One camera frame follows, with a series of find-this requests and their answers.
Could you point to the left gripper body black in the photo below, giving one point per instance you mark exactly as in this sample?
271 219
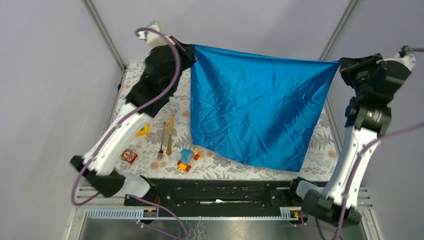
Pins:
186 60

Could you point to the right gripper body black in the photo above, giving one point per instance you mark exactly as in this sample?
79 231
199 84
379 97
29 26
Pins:
357 74

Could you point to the blue cloth napkin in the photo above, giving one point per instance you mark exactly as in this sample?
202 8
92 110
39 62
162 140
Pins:
254 109

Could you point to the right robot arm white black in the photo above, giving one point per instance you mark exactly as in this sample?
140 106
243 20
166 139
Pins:
336 203

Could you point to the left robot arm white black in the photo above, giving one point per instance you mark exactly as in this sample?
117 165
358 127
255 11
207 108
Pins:
99 163

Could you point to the yellow toy block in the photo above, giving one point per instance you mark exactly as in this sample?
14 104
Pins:
144 131

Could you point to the gold fork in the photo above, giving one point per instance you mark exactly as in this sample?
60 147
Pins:
161 152

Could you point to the blue orange toy car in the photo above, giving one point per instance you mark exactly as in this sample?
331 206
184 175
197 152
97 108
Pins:
188 156

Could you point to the red owl toy block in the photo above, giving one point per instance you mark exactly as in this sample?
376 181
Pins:
128 156

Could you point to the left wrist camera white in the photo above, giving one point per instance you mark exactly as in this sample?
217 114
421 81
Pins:
154 39

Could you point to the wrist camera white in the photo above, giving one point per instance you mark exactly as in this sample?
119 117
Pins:
154 39
405 56

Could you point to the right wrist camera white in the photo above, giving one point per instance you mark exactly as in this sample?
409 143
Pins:
405 56

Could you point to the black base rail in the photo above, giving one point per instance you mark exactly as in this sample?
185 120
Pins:
212 198

